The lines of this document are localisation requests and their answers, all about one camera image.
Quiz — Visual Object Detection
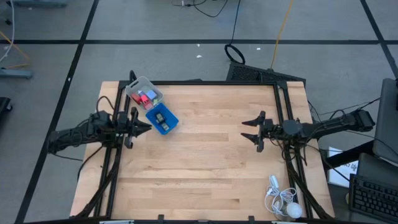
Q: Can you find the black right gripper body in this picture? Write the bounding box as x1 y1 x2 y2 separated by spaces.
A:
256 110 283 154

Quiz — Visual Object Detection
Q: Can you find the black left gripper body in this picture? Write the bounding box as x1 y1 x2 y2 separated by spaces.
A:
116 106 141 150

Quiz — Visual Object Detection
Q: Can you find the blue plastic mesh basket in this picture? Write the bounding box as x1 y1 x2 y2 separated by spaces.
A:
145 102 180 136

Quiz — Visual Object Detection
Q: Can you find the white round puck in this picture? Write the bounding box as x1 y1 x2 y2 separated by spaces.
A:
285 202 303 219

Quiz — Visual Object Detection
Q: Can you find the white paper sheet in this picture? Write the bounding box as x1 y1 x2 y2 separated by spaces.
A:
328 146 359 189

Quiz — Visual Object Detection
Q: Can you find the black desk device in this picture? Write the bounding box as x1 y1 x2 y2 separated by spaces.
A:
356 152 398 187

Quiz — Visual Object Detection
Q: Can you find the black computer keyboard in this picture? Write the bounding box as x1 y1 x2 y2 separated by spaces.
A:
348 174 398 223

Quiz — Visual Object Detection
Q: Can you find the grey desk foot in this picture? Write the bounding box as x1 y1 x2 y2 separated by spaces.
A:
6 0 68 9
0 68 34 80

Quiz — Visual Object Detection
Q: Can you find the black chair base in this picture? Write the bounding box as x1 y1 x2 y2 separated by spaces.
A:
0 96 13 123

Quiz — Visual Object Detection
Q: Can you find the grey plastic handled bin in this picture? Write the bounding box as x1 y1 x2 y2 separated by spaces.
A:
124 75 165 112

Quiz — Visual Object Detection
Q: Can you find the white cable with plug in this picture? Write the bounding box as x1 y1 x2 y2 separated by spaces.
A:
264 174 299 218

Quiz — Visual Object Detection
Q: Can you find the black aluminium table frame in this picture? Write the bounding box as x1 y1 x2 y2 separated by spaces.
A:
74 70 335 222

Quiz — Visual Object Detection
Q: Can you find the black coiled cable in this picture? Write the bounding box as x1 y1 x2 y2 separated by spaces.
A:
224 0 246 65

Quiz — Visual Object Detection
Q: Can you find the yellow hanging cable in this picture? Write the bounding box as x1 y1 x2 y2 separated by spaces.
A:
270 0 295 70

